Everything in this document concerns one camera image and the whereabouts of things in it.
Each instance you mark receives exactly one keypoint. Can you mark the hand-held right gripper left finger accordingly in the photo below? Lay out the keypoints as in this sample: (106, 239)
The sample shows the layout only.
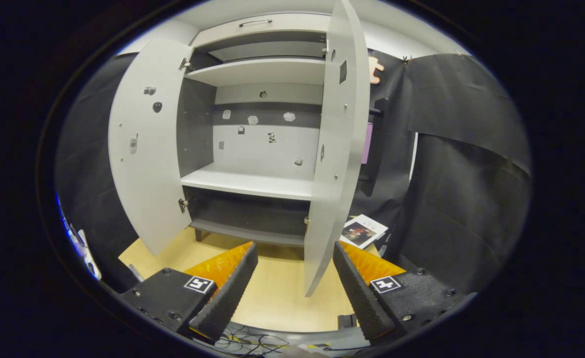
(223, 298)

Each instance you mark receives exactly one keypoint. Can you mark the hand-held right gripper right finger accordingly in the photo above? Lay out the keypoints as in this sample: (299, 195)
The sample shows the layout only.
(359, 293)

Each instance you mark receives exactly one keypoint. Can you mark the white cabinet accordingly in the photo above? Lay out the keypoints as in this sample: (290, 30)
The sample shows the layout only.
(252, 181)

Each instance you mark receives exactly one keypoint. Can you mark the white cabinet door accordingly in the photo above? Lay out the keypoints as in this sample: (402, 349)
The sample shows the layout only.
(143, 189)
(335, 149)

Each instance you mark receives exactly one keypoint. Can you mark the white cabinet drawer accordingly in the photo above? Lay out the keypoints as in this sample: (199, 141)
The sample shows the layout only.
(292, 27)

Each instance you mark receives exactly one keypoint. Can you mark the white picture book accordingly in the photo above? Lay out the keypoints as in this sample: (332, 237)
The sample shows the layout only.
(363, 231)

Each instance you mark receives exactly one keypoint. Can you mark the black backdrop cloth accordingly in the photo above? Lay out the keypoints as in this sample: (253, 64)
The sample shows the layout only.
(461, 174)

